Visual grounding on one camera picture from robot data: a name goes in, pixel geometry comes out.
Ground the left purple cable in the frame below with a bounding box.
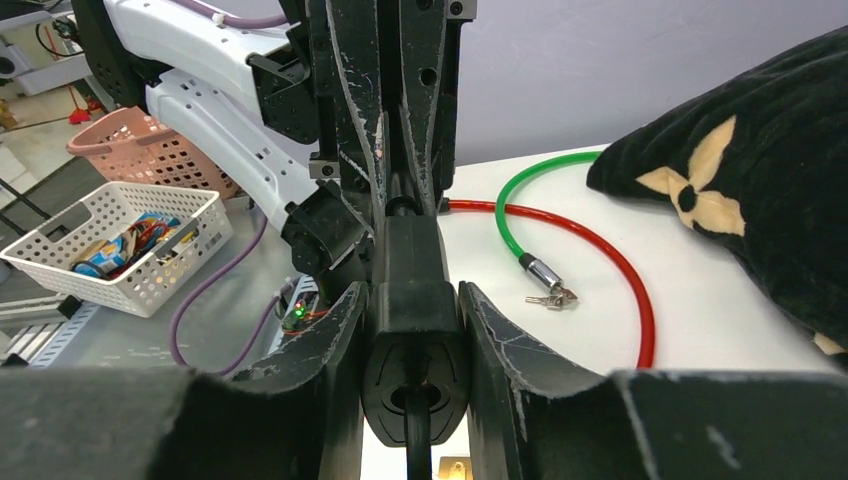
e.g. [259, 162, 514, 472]
[168, 0, 299, 378]

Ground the black padlock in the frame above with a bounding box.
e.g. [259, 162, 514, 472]
[361, 197, 471, 479]

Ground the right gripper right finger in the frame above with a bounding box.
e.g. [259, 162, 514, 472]
[459, 282, 847, 479]

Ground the large brass padlock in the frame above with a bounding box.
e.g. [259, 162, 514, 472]
[437, 456, 473, 480]

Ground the white perforated basket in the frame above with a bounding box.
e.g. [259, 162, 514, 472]
[1, 182, 233, 318]

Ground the pink perforated basket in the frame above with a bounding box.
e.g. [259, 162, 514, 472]
[66, 107, 239, 199]

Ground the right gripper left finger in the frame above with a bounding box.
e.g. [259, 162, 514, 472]
[1, 282, 367, 479]

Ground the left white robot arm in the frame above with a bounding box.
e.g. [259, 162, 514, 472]
[72, 1, 478, 284]

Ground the black floral pillow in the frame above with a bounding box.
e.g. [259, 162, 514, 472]
[586, 27, 847, 367]

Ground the red cable lock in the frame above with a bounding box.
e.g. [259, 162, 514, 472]
[439, 200, 657, 373]

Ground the green cable lock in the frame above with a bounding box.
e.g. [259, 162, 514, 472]
[494, 151, 600, 311]

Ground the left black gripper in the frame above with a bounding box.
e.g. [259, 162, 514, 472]
[304, 1, 477, 229]

